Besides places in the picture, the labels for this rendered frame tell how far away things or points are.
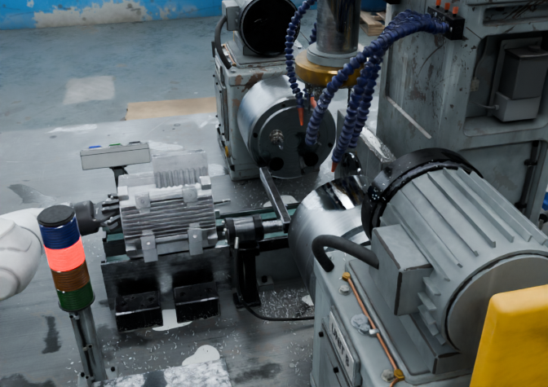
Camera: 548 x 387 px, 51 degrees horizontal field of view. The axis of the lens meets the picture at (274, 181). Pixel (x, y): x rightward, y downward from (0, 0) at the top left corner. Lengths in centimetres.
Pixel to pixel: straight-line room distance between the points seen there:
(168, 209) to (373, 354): 62
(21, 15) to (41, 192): 522
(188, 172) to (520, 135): 73
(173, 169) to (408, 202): 66
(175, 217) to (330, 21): 52
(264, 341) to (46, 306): 53
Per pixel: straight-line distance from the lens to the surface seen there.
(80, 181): 197
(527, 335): 65
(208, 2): 695
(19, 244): 120
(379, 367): 79
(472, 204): 75
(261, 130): 154
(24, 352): 140
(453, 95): 122
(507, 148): 137
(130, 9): 694
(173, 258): 135
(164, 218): 126
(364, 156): 135
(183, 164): 129
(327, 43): 124
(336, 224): 105
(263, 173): 143
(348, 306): 86
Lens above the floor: 174
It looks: 31 degrees down
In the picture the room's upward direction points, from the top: 1 degrees counter-clockwise
